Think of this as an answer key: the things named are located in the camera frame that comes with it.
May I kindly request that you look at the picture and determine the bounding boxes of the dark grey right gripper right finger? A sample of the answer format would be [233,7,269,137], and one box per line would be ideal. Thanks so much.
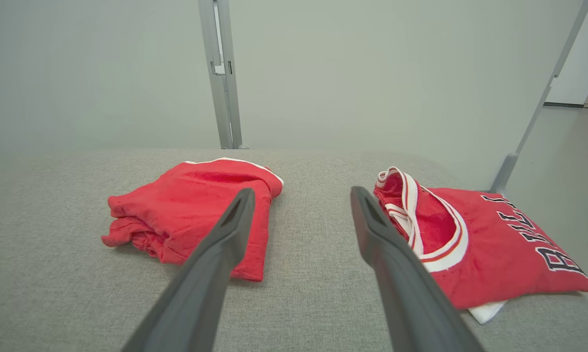
[350,186,486,352]

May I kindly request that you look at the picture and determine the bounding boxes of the red shorts white stripe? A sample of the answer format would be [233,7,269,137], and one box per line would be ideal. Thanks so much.
[101,157,285,283]

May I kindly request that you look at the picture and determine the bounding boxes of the grey metal upright post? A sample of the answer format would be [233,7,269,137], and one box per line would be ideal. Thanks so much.
[198,0,249,150]

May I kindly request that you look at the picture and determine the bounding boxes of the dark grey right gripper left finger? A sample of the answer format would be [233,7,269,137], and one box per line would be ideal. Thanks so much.
[122,188,256,352]

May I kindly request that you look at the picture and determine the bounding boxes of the red basketball jersey white trim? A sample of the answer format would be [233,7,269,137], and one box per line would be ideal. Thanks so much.
[373,166,588,325]

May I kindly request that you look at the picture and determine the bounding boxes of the grey slanted metal post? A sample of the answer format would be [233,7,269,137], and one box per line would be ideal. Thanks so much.
[489,0,588,195]

